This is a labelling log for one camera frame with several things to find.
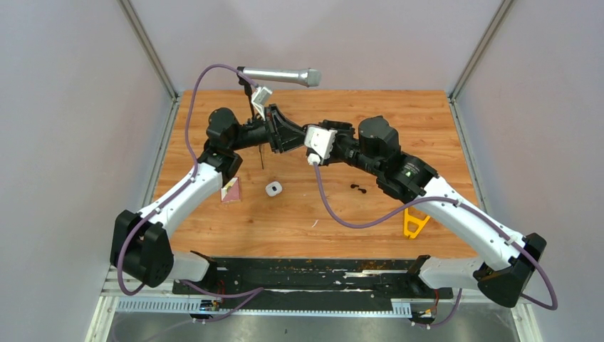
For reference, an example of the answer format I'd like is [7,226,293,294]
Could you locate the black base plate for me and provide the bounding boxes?
[172,257,454,305]

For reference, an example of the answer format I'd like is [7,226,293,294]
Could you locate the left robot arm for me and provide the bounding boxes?
[110,105,307,296]

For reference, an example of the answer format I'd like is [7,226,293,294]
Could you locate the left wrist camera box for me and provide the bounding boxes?
[250,85,273,120]

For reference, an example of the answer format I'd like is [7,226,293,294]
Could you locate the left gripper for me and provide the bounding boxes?
[230,104,308,155]

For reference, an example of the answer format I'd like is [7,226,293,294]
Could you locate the yellow triangular plastic frame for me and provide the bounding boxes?
[402,209,431,239]

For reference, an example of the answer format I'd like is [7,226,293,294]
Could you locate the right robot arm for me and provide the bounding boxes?
[304,116,546,308]

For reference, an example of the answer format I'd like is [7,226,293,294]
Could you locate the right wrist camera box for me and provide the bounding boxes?
[304,125,337,165]

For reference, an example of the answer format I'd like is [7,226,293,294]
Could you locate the perforated metal rail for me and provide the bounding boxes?
[115,294,412,318]

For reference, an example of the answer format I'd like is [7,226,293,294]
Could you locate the silver microphone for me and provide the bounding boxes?
[237,66,322,88]

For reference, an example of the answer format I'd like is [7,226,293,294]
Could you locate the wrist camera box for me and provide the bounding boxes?
[250,85,273,120]
[304,125,337,165]

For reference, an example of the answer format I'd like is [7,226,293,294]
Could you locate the white earbud charging case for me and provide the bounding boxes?
[265,181,283,197]

